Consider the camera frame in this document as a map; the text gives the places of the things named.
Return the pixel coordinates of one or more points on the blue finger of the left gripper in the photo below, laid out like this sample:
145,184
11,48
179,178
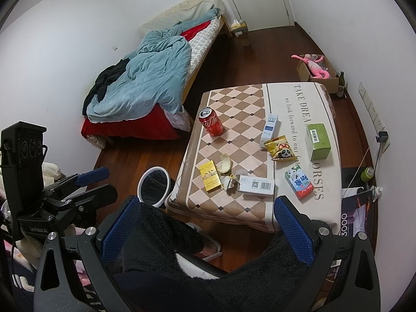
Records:
72,183

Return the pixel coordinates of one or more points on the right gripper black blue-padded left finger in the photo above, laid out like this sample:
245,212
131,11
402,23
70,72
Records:
57,285

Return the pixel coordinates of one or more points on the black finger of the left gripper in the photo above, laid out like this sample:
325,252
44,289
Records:
91,200

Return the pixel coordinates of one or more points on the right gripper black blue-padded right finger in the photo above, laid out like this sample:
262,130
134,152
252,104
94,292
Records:
356,285

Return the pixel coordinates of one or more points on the white barcode box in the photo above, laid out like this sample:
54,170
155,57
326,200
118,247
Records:
256,186

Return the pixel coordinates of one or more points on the red cola can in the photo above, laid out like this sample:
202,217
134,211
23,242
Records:
210,121

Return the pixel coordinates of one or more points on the white blue tall box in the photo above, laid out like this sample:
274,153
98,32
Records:
270,129

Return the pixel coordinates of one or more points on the white rim trash bin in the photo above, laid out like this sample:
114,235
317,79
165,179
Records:
155,186

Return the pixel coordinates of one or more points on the dark printed poster box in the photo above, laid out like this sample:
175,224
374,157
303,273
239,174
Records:
355,206

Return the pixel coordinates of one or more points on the black clothing on bed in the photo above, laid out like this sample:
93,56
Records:
104,79

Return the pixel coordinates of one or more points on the black fleece sleeve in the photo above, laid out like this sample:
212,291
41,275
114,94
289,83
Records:
159,269

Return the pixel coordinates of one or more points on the colourful small carton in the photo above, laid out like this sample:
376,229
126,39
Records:
299,182

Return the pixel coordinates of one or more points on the light blue duvet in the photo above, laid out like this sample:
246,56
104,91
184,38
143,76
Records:
156,74

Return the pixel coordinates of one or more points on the yellow flat box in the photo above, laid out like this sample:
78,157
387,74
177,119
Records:
210,176

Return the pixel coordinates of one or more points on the green cardboard box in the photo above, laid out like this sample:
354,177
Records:
317,140

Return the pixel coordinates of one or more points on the white slipper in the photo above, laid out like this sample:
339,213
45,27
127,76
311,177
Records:
212,249

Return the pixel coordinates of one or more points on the yellow panda snack bag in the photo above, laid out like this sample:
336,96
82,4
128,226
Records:
280,149

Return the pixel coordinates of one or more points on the crumpled paper scrap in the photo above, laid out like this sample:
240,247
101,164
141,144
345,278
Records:
228,182

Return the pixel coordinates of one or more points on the black charger plug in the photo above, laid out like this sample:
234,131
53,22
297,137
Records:
382,136

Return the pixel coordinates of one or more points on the checkered printed tablecloth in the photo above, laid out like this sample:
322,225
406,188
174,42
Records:
243,111

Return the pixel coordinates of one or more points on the dark glass bottle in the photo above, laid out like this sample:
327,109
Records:
342,84

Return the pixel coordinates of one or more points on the cardboard box on floor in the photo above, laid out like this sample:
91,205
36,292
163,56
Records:
331,84

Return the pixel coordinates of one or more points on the pink plush toy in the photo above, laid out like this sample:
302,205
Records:
313,65

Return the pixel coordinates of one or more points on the small tissue box stand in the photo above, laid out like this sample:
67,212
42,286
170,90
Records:
240,31

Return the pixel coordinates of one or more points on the white wall socket strip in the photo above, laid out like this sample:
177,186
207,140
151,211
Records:
371,109

